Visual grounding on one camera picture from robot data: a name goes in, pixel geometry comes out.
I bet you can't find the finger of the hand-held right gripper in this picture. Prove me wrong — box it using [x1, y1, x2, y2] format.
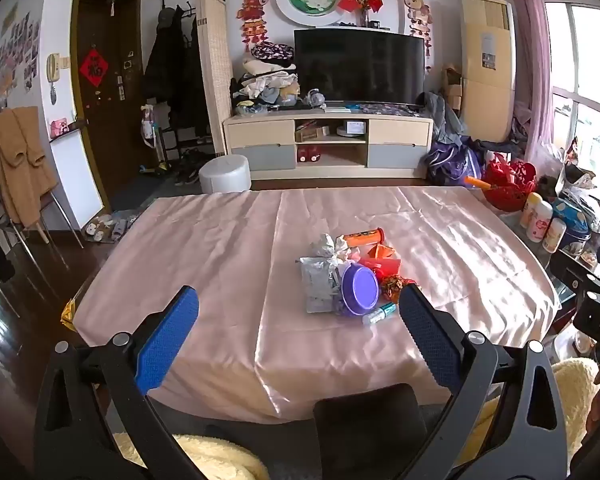
[550, 249, 600, 295]

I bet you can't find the pink curtain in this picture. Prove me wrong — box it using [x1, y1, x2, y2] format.
[502, 0, 553, 161]

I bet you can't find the pile of clothes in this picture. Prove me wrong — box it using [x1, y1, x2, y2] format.
[230, 42, 301, 116]

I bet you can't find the beige folding screen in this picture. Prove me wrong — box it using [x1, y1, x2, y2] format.
[195, 0, 233, 157]

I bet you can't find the white round stool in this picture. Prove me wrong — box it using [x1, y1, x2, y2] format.
[198, 155, 252, 194]

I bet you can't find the pile of slippers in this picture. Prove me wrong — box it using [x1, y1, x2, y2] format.
[82, 211, 132, 244]

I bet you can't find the black plastic bin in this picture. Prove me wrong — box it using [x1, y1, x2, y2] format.
[312, 384, 429, 480]

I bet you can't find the metal frame chair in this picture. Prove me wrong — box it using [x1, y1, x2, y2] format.
[0, 187, 86, 263]

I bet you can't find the purple bag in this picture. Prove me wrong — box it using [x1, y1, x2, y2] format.
[426, 141, 482, 187]

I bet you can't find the grey clothing heap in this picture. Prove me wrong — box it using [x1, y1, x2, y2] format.
[425, 91, 469, 152]

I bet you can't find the blue round tin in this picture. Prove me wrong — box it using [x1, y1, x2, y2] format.
[550, 199, 594, 259]

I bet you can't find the clear plastic wrap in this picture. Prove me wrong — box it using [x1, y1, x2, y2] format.
[310, 232, 349, 262]

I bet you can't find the small white bottle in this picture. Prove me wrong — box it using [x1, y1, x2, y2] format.
[542, 217, 567, 254]

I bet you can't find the orange tube with black cap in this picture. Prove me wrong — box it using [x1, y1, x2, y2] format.
[342, 228, 386, 249]

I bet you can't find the black hanging coat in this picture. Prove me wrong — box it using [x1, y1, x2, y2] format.
[180, 10, 212, 137]
[142, 6, 187, 111]

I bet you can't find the cartoon hanging decoration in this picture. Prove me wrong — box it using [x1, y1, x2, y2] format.
[404, 0, 434, 73]

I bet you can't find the red diamond door sign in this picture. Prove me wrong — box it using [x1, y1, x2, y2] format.
[78, 49, 110, 88]

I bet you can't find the beige standing air conditioner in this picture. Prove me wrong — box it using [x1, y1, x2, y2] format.
[461, 0, 517, 143]

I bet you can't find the small green white tube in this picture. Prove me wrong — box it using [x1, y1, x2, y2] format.
[362, 303, 397, 326]

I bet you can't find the white bottle with yellow label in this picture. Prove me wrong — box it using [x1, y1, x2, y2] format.
[520, 191, 544, 231]

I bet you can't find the wall photo collage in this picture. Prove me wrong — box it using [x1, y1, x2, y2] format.
[0, 21, 41, 117]

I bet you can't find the red patterned wrapper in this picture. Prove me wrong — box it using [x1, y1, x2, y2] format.
[380, 275, 419, 304]

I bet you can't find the tan coat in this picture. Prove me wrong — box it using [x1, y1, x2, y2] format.
[0, 106, 59, 229]

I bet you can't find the black flat television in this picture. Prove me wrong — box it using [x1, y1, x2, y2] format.
[294, 28, 426, 107]

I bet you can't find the white bottle with red label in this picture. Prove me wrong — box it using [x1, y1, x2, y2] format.
[527, 200, 555, 244]

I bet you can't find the red fish hanging decoration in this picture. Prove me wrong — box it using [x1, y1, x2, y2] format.
[237, 0, 272, 53]

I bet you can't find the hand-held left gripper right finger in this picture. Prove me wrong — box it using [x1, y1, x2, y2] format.
[397, 284, 568, 480]

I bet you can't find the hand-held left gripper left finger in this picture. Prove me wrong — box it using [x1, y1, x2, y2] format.
[34, 285, 201, 480]

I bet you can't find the cardboard box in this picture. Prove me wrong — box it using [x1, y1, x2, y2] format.
[440, 65, 464, 116]

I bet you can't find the brown wooden door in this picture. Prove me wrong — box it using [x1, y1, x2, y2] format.
[71, 0, 146, 202]

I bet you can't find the white board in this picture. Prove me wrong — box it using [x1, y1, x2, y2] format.
[50, 127, 105, 234]

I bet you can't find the silver foil packet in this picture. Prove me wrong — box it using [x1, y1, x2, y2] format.
[300, 255, 344, 314]

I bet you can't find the yellow fleece robe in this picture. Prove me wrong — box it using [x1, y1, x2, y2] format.
[112, 357, 600, 480]

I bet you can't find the pink satin tablecloth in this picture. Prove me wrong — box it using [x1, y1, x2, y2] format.
[72, 186, 561, 423]

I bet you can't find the red paper piece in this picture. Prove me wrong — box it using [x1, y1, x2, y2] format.
[358, 244, 403, 277]

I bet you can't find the window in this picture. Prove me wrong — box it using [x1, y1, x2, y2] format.
[535, 0, 600, 196]

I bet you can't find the purple plastic bowl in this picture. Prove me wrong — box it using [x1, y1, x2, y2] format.
[340, 263, 381, 317]

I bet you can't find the beige television cabinet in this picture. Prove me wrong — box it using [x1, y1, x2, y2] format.
[222, 107, 435, 180]

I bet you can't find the red plastic basket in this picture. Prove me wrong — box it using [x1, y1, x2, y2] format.
[482, 157, 537, 212]

